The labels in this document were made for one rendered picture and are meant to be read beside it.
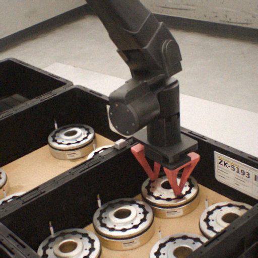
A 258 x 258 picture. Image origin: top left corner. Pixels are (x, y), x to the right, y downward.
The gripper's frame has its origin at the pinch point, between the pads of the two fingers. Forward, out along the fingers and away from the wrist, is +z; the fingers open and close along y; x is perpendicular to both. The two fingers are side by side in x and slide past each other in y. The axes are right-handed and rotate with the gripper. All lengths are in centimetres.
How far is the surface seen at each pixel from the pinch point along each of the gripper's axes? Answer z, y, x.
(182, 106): 17, -44, 46
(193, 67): 87, -177, 184
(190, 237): 0.8, 12.8, -6.7
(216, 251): -5.0, 22.3, -11.0
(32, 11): 72, -331, 156
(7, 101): 6, -64, 2
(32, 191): -4.9, -8.2, -21.9
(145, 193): 1.0, -1.3, -3.8
